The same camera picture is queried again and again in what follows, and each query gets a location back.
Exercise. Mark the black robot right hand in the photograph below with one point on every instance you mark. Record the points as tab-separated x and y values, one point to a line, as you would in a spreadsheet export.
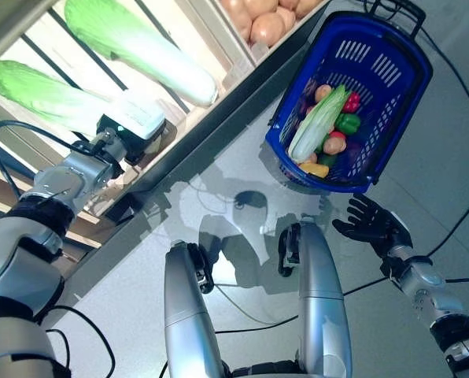
376	226

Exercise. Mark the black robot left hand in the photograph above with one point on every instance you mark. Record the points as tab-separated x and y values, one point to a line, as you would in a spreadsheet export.
136	147

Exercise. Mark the napa cabbage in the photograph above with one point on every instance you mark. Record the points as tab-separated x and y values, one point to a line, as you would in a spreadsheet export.
41	90
140	47
317	122

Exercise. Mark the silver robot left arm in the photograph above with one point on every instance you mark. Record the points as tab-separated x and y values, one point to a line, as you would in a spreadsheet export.
61	181

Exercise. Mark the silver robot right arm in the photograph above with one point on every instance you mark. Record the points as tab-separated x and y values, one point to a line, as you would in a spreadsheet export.
431	283

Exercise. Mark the blue plastic shopping basket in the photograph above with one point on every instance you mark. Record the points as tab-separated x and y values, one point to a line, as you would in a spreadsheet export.
396	130

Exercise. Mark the purple eggplant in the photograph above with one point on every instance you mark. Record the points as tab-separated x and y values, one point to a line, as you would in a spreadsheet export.
354	151

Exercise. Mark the yellow bell pepper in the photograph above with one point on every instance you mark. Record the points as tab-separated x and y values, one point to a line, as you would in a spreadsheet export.
315	170

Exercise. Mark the brown potato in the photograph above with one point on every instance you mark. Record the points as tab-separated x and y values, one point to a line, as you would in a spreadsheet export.
323	92
334	143
268	25

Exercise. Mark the wooden display shelf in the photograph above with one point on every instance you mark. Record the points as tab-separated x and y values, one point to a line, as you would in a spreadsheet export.
234	122

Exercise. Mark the green bell pepper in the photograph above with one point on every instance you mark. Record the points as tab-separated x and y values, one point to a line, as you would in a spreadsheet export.
348	123

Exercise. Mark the slatted wooden cabbage crate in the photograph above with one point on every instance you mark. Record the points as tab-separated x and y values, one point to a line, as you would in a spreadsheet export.
234	71

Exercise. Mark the red bell pepper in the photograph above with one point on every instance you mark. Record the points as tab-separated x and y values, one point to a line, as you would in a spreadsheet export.
351	102

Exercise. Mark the wooden potato crate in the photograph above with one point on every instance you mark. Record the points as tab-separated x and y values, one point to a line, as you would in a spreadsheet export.
293	33

